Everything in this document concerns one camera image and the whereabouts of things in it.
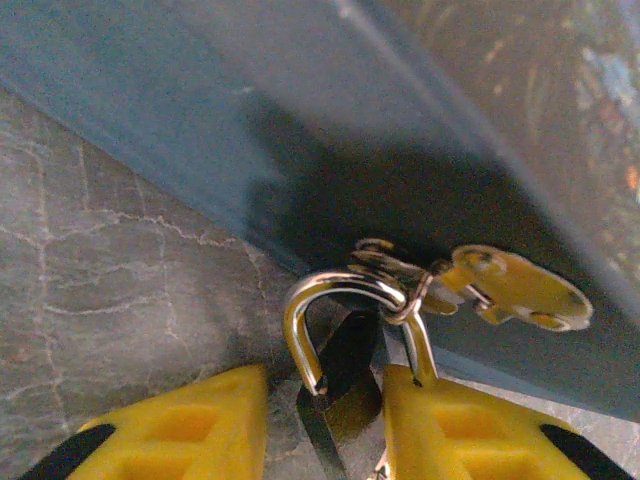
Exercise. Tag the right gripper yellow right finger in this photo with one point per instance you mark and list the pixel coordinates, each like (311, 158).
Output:
(450, 430)

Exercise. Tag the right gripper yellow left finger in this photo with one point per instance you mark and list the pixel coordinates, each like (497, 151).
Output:
(200, 425)

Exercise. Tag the padlock with silver shackle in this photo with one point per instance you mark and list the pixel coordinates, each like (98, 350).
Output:
(295, 325)

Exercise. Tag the brass key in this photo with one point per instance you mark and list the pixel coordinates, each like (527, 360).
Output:
(525, 290)

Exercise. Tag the silver key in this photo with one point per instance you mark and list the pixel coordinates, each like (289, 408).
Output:
(375, 260)

